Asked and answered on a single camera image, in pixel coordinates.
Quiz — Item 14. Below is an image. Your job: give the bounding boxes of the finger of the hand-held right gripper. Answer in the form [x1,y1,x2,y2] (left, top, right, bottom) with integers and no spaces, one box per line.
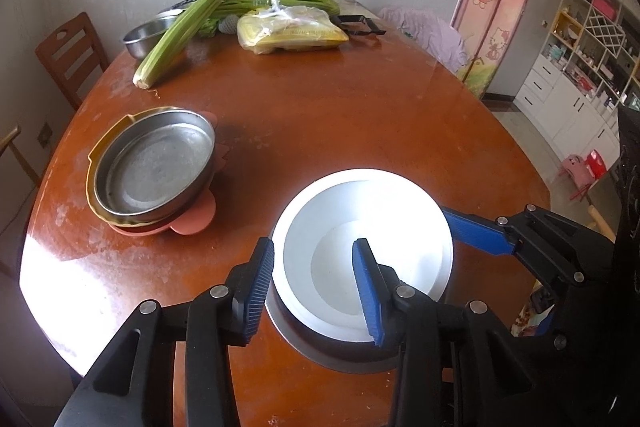
[440,204,617,290]

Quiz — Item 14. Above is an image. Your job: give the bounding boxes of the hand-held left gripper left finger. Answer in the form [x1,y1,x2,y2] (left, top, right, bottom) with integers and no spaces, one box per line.
[52,237,277,427]

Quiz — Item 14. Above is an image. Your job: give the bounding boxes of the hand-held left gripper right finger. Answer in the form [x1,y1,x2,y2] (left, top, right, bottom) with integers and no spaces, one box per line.
[351,237,571,427]

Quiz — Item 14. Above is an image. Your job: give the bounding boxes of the white bowl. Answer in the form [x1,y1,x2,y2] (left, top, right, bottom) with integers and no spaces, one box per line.
[272,168,455,344]

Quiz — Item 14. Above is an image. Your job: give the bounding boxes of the salmon plastic plate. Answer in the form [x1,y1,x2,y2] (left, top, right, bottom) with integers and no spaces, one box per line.
[107,142,230,238]

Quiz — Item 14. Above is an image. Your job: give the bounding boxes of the shallow steel pan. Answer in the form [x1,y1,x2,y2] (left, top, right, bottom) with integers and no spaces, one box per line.
[94,109,216,225]

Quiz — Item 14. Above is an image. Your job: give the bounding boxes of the yellow plate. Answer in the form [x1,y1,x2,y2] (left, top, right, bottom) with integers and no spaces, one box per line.
[86,107,221,228]

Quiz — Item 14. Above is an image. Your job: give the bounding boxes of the pink plastic stool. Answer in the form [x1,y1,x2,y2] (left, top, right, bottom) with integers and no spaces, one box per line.
[562,152,593,188]

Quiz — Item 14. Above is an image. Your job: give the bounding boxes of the red plastic stool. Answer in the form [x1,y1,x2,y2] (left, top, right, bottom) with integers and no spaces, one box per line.
[582,149,609,180]

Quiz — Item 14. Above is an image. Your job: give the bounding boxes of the white shelf cabinet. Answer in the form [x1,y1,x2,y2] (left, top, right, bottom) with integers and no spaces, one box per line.
[515,0,640,168]

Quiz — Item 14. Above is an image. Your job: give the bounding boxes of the purple cloth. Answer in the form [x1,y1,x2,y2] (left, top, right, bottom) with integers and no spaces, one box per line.
[377,4,473,75]

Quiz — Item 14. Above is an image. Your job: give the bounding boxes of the black kitchen peeler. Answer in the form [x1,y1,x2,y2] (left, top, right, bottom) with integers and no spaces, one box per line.
[330,13,387,42]

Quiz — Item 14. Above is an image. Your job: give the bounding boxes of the bagged corn cobs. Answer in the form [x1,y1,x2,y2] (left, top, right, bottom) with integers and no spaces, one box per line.
[236,0,350,56]

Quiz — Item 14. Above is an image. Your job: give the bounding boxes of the celery bunch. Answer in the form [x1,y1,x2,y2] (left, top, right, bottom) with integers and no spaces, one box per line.
[132,0,248,88]

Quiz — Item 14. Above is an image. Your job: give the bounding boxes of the large steel bowl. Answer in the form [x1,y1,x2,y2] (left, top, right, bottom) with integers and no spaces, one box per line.
[123,18,181,60]

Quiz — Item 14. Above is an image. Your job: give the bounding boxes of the green vegetable stems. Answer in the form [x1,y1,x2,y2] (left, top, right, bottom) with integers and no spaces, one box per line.
[200,0,341,38]

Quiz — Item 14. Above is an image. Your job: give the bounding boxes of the chair with brown seat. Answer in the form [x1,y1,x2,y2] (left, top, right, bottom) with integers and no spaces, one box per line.
[0,124,41,188]

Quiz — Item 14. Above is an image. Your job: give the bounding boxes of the patterned bowl with food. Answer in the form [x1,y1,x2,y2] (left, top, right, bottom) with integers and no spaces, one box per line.
[159,0,202,20]

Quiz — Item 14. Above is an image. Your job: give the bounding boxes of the orange wooden chair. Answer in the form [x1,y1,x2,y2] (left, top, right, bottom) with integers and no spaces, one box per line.
[35,12,111,110]

